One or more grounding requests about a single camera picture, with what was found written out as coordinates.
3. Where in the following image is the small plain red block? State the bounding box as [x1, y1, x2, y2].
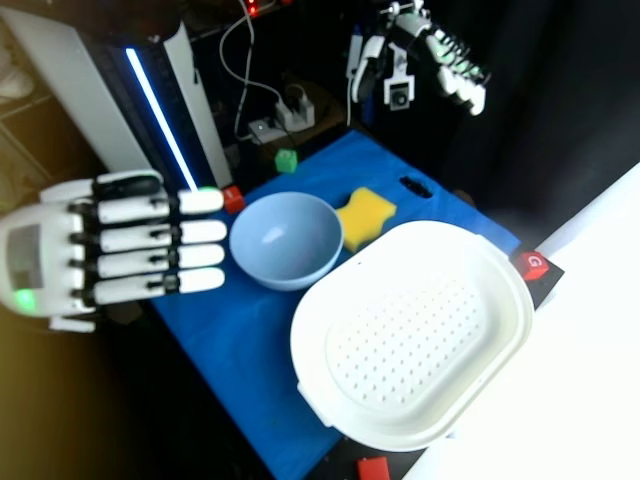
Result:
[222, 185, 247, 214]

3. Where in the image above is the yellow sponge with green pad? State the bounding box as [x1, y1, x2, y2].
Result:
[334, 187, 399, 254]

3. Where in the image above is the red-orange block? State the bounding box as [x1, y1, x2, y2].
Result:
[356, 455, 392, 480]

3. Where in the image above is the white power adapter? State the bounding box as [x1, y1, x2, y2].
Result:
[248, 118, 281, 145]

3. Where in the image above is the white power strip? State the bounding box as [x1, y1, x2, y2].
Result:
[273, 84, 318, 132]

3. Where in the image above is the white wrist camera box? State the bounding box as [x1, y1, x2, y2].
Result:
[383, 45, 417, 109]

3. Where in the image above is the green block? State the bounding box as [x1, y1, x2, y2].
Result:
[274, 148, 300, 175]

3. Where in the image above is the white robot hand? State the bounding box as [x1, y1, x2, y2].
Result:
[392, 8, 492, 118]
[0, 169, 229, 334]

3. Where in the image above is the red block with letter G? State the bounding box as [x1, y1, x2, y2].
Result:
[509, 249, 551, 283]

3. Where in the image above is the white perforated plastic basin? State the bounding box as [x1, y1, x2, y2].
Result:
[289, 219, 535, 454]

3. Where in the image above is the white column with blue light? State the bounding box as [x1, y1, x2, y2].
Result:
[0, 7, 234, 195]

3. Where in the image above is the white cable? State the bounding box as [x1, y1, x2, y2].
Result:
[218, 0, 302, 142]

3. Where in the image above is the light blue bowl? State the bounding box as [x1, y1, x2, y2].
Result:
[228, 191, 345, 292]

